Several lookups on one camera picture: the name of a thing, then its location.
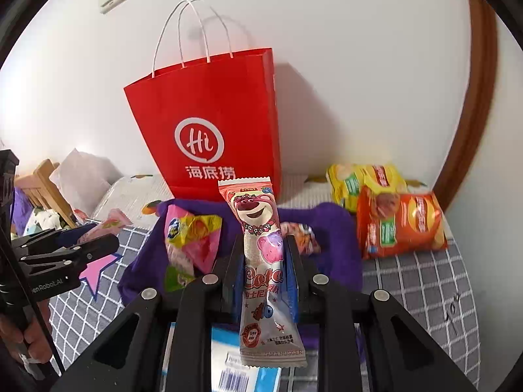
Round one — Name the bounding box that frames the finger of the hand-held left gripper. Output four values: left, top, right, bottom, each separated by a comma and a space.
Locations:
11, 224, 96, 254
18, 235, 120, 272

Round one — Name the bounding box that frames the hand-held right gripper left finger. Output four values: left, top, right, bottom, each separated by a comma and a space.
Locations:
51, 235, 246, 392

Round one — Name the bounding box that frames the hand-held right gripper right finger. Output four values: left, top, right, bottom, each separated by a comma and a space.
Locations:
284, 233, 477, 392

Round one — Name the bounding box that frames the light pink snack packet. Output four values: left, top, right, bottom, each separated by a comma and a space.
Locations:
76, 207, 133, 242

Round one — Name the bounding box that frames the pink bear snack packet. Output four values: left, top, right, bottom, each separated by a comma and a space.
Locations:
218, 175, 308, 367

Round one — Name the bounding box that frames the red paper bag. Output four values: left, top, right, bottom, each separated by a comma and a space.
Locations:
124, 0, 282, 202

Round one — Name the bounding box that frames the person's left hand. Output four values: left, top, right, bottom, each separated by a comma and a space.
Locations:
0, 316, 54, 360

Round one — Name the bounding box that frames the green floral cloth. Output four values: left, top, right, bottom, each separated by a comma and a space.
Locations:
25, 208, 62, 235

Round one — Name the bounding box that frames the red white snack packet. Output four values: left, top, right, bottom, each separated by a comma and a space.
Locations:
280, 221, 323, 256

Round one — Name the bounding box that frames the purple fleece cloth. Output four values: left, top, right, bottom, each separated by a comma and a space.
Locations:
118, 198, 363, 350

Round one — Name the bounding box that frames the yellow pink triangular snack packet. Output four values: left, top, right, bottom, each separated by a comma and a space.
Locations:
163, 205, 223, 292

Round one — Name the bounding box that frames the wooden chair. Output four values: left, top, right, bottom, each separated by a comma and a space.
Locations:
14, 158, 78, 229

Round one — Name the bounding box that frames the white pillow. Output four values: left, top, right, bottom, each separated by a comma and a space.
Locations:
51, 148, 123, 201

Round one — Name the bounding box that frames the light blue box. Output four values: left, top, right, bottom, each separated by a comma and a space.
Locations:
161, 322, 282, 392

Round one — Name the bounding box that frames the yellow chips bag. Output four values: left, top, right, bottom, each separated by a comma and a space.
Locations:
326, 163, 408, 213

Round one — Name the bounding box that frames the grey checked blanket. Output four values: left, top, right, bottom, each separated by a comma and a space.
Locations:
41, 212, 483, 392

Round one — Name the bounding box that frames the orange chips bag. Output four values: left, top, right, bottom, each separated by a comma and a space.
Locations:
356, 188, 449, 260

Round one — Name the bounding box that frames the brown wooden door frame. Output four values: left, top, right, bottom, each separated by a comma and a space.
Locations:
433, 0, 499, 213

